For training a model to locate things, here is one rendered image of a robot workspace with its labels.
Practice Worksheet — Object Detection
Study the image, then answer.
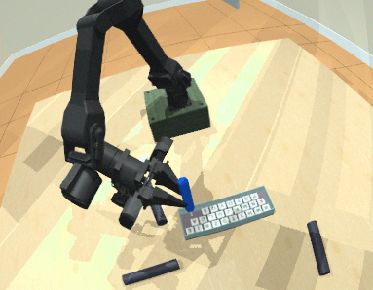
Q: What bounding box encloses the blue stylus with white tip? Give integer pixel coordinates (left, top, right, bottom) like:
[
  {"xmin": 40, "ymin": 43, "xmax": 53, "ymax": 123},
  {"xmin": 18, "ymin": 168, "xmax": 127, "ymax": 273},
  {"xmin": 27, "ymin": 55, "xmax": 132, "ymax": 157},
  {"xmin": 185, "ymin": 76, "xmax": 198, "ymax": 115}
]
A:
[{"xmin": 177, "ymin": 177, "xmax": 195, "ymax": 216}]

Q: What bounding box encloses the keyboard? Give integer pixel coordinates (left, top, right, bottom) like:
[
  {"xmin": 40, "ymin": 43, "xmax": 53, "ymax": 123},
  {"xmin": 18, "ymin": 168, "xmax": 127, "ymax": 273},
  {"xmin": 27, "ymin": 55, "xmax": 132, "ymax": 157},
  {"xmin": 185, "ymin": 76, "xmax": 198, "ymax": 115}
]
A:
[{"xmin": 177, "ymin": 185, "xmax": 275, "ymax": 240}]

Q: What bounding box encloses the dark grey cylinder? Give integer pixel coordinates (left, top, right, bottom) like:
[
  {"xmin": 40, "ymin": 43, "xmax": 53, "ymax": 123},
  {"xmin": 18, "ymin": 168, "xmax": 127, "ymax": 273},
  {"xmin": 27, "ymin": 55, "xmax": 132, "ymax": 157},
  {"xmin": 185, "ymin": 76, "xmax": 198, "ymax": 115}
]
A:
[
  {"xmin": 307, "ymin": 220, "xmax": 331, "ymax": 276},
  {"xmin": 149, "ymin": 182, "xmax": 168, "ymax": 226},
  {"xmin": 122, "ymin": 259, "xmax": 180, "ymax": 285}
]

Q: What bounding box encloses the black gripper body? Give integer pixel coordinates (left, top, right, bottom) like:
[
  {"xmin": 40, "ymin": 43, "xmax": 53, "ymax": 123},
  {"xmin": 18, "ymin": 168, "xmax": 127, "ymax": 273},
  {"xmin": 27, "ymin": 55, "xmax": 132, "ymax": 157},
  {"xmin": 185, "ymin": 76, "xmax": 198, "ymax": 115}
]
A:
[{"xmin": 106, "ymin": 136, "xmax": 174, "ymax": 230}]

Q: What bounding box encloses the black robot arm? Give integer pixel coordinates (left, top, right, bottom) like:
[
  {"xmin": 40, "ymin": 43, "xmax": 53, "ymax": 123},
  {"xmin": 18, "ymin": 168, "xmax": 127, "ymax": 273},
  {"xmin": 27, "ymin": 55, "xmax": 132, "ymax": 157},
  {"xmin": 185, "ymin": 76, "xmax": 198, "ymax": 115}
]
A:
[{"xmin": 59, "ymin": 0, "xmax": 192, "ymax": 209}]

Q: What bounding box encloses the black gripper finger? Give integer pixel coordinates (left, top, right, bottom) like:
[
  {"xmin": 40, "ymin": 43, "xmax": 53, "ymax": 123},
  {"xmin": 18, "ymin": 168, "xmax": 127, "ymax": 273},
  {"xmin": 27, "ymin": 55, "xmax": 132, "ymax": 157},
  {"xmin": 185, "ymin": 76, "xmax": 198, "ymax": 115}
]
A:
[
  {"xmin": 155, "ymin": 160, "xmax": 181, "ymax": 196},
  {"xmin": 142, "ymin": 186, "xmax": 188, "ymax": 210}
]

